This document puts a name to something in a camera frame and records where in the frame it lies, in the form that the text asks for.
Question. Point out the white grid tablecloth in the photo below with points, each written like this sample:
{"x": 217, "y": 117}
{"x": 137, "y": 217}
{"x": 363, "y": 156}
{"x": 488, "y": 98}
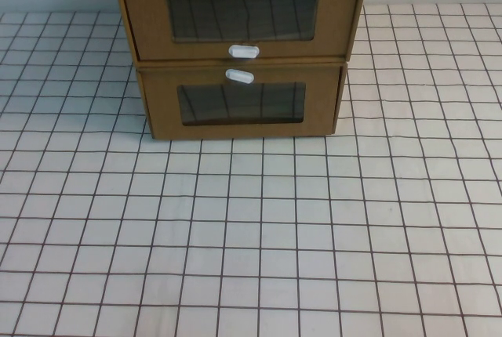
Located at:
{"x": 251, "y": 235}

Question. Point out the brown windowed cardboard drawer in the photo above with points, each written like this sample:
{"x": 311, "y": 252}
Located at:
{"x": 161, "y": 109}
{"x": 149, "y": 19}

